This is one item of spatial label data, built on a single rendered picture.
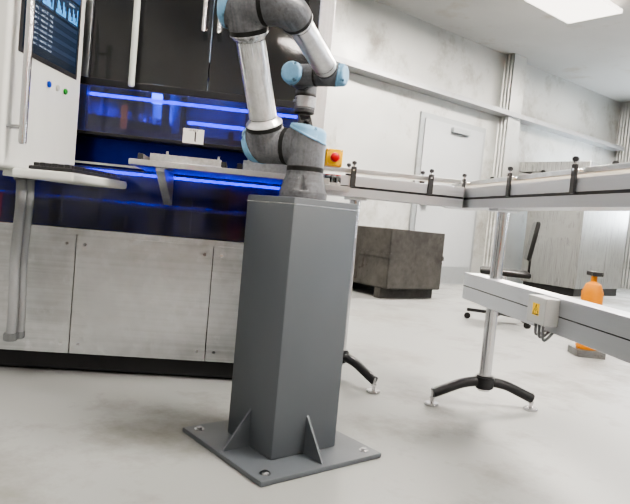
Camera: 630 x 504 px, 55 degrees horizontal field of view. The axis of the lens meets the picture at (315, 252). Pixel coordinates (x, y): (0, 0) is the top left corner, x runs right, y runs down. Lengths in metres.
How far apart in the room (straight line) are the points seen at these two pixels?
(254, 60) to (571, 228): 7.32
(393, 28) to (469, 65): 1.48
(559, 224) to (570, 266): 0.59
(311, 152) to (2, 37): 1.01
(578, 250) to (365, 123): 3.40
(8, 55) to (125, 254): 0.89
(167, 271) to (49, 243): 0.48
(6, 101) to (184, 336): 1.13
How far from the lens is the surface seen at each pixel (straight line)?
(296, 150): 1.88
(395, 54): 7.68
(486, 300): 2.64
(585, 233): 8.86
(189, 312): 2.61
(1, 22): 2.21
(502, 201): 2.53
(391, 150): 7.53
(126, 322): 2.65
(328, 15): 2.72
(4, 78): 2.17
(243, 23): 1.83
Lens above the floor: 0.74
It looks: 3 degrees down
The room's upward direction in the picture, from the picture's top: 5 degrees clockwise
